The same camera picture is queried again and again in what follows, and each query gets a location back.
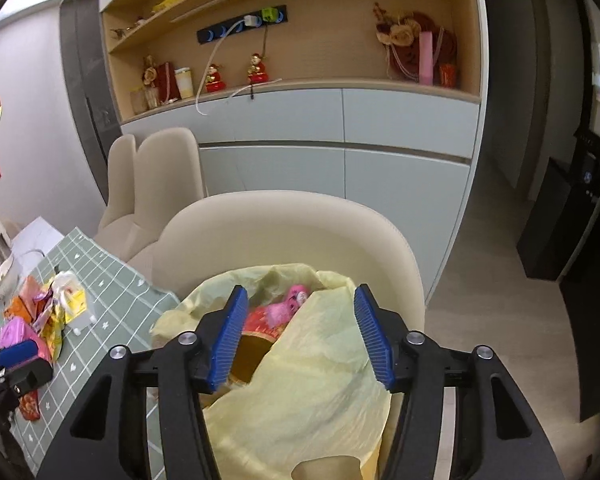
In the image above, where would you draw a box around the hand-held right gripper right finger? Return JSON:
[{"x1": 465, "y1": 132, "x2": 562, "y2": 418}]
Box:
[{"x1": 354, "y1": 283, "x2": 566, "y2": 480}]

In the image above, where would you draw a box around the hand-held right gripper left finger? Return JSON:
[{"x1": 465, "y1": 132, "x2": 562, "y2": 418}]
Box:
[{"x1": 37, "y1": 285, "x2": 251, "y2": 480}]

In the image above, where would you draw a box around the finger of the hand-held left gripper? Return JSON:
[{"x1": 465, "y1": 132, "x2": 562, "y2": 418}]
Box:
[
  {"x1": 9, "y1": 359, "x2": 54, "y2": 395},
  {"x1": 0, "y1": 339, "x2": 38, "y2": 367}
]

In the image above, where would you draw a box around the pink plastic toy box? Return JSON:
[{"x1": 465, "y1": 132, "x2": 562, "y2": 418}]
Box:
[{"x1": 0, "y1": 317, "x2": 53, "y2": 363}]

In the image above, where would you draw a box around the orange wrapper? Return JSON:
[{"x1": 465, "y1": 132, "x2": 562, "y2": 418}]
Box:
[{"x1": 4, "y1": 277, "x2": 46, "y2": 323}]

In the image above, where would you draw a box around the pink cartoon wrapper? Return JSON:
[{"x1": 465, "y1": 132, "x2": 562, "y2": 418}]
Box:
[{"x1": 265, "y1": 284, "x2": 311, "y2": 323}]

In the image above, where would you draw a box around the yellow plastic bag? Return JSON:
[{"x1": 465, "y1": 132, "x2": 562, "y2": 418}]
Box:
[{"x1": 150, "y1": 261, "x2": 421, "y2": 480}]

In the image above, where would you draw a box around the gold purple wrapper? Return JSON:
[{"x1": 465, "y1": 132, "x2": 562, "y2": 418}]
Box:
[{"x1": 32, "y1": 305, "x2": 68, "y2": 361}]

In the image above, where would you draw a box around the large white flower bowl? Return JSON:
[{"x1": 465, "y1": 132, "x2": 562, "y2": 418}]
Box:
[{"x1": 0, "y1": 254, "x2": 20, "y2": 295}]

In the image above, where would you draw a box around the white pink wrapper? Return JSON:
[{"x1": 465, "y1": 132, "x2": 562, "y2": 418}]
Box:
[{"x1": 47, "y1": 270, "x2": 78, "y2": 301}]

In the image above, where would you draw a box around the green checked tablecloth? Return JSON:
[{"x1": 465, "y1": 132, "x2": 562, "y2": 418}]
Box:
[{"x1": 0, "y1": 227, "x2": 183, "y2": 480}]

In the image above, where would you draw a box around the beige chair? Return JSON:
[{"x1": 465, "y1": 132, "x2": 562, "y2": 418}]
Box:
[
  {"x1": 96, "y1": 134, "x2": 141, "y2": 233},
  {"x1": 125, "y1": 127, "x2": 208, "y2": 271},
  {"x1": 127, "y1": 191, "x2": 428, "y2": 333}
]

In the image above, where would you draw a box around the black water dispenser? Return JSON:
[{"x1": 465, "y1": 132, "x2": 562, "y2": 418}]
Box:
[{"x1": 516, "y1": 127, "x2": 600, "y2": 281}]

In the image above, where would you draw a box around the cream lidded cup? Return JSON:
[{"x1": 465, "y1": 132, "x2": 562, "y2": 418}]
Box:
[{"x1": 174, "y1": 67, "x2": 195, "y2": 100}]

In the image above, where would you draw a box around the red gold figurine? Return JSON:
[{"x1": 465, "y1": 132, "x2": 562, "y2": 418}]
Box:
[
  {"x1": 203, "y1": 63, "x2": 227, "y2": 93},
  {"x1": 246, "y1": 52, "x2": 270, "y2": 86}
]

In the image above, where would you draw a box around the dried bouquet with red bag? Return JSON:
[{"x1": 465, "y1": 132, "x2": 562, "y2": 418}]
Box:
[{"x1": 141, "y1": 55, "x2": 176, "y2": 106}]

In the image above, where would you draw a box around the grey glass cabinet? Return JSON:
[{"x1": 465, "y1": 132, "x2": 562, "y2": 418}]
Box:
[{"x1": 59, "y1": 0, "x2": 123, "y2": 206}]

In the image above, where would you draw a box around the pink gift box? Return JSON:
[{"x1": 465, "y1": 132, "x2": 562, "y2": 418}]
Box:
[{"x1": 419, "y1": 31, "x2": 435, "y2": 86}]

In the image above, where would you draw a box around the black power strip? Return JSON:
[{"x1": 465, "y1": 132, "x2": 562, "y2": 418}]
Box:
[{"x1": 196, "y1": 5, "x2": 287, "y2": 43}]

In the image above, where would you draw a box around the small gold ornament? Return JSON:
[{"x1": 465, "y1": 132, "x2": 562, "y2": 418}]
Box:
[{"x1": 111, "y1": 20, "x2": 146, "y2": 40}]

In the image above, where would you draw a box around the beige wall cabinet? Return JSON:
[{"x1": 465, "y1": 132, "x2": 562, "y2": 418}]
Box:
[{"x1": 97, "y1": 0, "x2": 486, "y2": 311}]

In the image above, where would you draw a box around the white cable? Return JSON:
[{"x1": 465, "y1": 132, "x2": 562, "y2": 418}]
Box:
[{"x1": 195, "y1": 20, "x2": 283, "y2": 117}]

